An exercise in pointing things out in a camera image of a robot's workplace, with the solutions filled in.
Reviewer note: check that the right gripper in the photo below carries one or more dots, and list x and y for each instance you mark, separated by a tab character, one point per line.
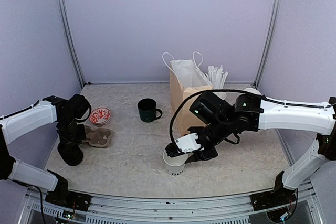
198	156

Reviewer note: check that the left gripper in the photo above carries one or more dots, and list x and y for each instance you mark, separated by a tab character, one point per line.
82	136

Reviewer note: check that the white paper cup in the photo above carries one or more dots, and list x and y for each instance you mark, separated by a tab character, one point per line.
174	165

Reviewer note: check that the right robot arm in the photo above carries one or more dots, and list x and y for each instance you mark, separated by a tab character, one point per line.
254	112

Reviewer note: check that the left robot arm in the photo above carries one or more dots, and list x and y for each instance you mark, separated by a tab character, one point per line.
69	117

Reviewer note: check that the stack of black lids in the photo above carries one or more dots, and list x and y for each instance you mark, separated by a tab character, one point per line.
71	154

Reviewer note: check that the cardboard cup carrier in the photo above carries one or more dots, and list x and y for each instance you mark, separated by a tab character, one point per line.
99	138

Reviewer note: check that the red patterned bowl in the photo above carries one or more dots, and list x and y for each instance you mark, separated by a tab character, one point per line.
100	116

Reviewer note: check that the dark green mug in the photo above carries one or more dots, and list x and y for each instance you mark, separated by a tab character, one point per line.
148	110

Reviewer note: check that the black cup with straws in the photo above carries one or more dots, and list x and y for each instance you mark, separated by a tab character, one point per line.
217	76

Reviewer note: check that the stack of white cups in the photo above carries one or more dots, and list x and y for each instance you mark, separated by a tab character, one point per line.
252	90

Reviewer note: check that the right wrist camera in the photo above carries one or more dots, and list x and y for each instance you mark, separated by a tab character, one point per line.
183	145

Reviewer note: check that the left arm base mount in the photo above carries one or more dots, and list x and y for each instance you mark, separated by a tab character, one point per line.
69	199

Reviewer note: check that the front aluminium rail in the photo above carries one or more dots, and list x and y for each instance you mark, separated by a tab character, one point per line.
114	209

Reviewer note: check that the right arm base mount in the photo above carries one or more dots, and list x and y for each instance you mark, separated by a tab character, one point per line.
272	198

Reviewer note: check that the left aluminium frame post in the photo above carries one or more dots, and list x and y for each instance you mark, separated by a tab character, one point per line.
70	43

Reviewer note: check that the aluminium frame post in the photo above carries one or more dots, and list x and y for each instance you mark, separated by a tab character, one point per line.
70	43
268	42

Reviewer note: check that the right aluminium frame post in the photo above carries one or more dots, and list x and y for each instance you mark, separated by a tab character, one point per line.
268	42

